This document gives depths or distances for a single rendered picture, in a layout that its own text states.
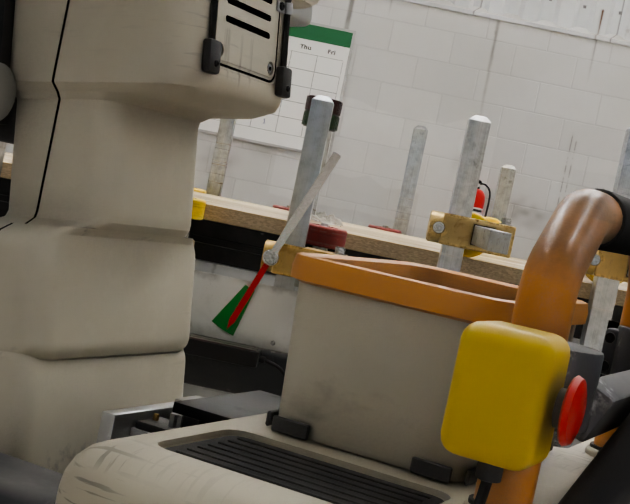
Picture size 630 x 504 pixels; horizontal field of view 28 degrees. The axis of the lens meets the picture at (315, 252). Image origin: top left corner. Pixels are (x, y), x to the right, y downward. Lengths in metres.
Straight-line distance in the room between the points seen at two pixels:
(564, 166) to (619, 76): 0.75
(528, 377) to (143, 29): 0.41
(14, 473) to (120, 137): 0.26
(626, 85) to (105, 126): 8.53
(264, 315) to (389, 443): 1.24
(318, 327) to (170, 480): 0.17
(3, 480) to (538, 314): 0.35
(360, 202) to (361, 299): 8.38
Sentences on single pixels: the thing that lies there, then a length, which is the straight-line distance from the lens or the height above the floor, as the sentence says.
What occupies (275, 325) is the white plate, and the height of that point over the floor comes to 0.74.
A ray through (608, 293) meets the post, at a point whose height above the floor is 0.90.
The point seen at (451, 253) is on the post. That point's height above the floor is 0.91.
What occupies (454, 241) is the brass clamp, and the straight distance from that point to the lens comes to 1.99.
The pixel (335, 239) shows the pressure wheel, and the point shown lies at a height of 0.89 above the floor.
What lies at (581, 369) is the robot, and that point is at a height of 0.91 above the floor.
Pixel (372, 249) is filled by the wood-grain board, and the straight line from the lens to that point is 2.20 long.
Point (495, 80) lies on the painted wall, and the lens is 9.24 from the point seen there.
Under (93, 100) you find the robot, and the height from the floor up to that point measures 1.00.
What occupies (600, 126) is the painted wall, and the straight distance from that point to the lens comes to 9.32.
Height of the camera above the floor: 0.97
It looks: 3 degrees down
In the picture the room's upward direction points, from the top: 12 degrees clockwise
